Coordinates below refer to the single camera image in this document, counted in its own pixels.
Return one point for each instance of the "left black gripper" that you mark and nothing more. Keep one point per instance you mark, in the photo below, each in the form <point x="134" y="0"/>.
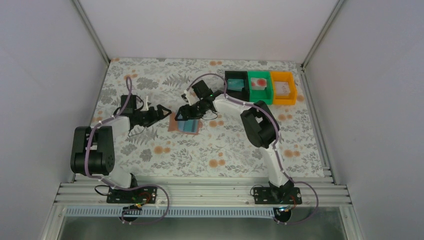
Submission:
<point x="152" y="114"/>

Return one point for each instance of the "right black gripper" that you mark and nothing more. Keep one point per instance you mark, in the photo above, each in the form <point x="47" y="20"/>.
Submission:
<point x="191" y="110"/>

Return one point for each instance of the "teal credit card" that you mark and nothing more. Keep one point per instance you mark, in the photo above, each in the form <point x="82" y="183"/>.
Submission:
<point x="235" y="84"/>
<point x="189" y="126"/>

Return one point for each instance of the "orange leather card holder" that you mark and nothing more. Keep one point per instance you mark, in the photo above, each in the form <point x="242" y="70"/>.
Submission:
<point x="173" y="125"/>

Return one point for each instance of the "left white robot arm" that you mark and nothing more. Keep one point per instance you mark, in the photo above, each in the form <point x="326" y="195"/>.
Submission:
<point x="93" y="151"/>

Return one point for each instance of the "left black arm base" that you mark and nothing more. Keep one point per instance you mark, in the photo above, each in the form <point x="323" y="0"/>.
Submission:
<point x="136" y="199"/>

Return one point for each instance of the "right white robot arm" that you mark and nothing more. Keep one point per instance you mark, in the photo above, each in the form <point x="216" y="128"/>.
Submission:
<point x="259" y="124"/>

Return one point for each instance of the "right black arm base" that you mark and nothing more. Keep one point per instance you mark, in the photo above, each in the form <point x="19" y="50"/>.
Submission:
<point x="286" y="195"/>

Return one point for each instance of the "white red card in green bin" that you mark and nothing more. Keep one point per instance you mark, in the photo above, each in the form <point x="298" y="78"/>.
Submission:
<point x="258" y="84"/>

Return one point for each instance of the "white card in orange bin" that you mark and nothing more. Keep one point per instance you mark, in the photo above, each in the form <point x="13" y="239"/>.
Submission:
<point x="281" y="89"/>

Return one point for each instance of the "floral table mat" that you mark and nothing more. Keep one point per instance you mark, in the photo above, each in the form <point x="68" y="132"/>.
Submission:
<point x="221" y="149"/>

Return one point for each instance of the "black plastic bin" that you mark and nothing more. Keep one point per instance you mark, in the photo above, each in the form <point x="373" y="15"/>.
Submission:
<point x="244" y="95"/>

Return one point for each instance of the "green plastic bin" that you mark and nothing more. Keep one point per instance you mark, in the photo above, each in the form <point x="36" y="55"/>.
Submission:
<point x="266" y="95"/>

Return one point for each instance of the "orange plastic bin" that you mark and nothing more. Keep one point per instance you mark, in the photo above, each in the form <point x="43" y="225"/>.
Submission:
<point x="286" y="76"/>

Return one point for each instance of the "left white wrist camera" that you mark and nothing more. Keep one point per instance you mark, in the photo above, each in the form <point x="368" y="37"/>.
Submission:
<point x="146" y="103"/>

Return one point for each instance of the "aluminium mounting rail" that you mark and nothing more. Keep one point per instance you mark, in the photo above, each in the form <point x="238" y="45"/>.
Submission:
<point x="207" y="191"/>

